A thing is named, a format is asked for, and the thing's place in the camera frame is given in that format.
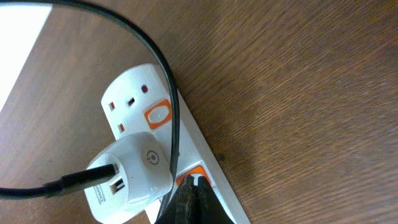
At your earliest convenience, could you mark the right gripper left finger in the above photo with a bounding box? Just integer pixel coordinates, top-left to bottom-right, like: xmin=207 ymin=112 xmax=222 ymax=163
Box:
xmin=155 ymin=175 xmax=199 ymax=224

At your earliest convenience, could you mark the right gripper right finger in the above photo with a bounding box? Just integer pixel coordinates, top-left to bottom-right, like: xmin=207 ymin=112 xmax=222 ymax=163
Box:
xmin=196 ymin=176 xmax=234 ymax=224

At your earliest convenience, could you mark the white power strip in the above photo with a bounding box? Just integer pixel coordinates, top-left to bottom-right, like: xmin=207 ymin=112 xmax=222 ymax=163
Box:
xmin=101 ymin=63 xmax=249 ymax=223

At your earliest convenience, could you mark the black USB charging cable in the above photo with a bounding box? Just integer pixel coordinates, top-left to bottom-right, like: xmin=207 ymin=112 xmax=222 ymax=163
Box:
xmin=0 ymin=0 xmax=181 ymax=218

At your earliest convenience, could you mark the white USB charger adapter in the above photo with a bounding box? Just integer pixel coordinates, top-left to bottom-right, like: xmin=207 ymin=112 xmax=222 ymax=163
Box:
xmin=84 ymin=132 xmax=174 ymax=223

